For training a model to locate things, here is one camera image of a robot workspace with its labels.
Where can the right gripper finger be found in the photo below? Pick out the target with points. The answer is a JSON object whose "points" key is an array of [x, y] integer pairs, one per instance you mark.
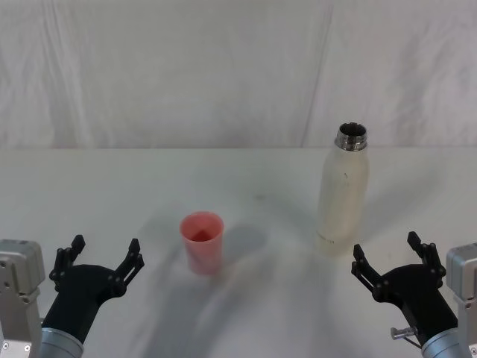
{"points": [[367, 274], [430, 257]]}

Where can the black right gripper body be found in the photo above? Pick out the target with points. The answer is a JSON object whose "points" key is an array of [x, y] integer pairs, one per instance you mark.
{"points": [[421, 298]]}

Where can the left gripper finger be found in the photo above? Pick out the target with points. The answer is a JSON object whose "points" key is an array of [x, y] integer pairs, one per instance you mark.
{"points": [[59, 264], [128, 266]]}

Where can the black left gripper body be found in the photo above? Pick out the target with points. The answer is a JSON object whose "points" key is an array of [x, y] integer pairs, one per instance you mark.
{"points": [[80, 298]]}

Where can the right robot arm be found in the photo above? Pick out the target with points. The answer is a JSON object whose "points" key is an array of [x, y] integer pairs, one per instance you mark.
{"points": [[464, 283]]}

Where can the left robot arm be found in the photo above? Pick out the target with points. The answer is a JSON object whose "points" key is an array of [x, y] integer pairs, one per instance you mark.
{"points": [[18, 298]]}

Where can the pink plastic cup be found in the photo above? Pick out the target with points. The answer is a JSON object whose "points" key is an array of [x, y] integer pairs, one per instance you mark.
{"points": [[203, 250]]}

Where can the cream vacuum bottle steel neck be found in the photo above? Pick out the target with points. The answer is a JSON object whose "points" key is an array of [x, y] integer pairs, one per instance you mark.
{"points": [[341, 201]]}

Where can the white tablecloth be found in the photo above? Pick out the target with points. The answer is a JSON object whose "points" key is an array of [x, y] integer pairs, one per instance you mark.
{"points": [[261, 179]]}

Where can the white curtain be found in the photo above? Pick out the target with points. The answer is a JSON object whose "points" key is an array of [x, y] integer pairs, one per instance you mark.
{"points": [[186, 67]]}

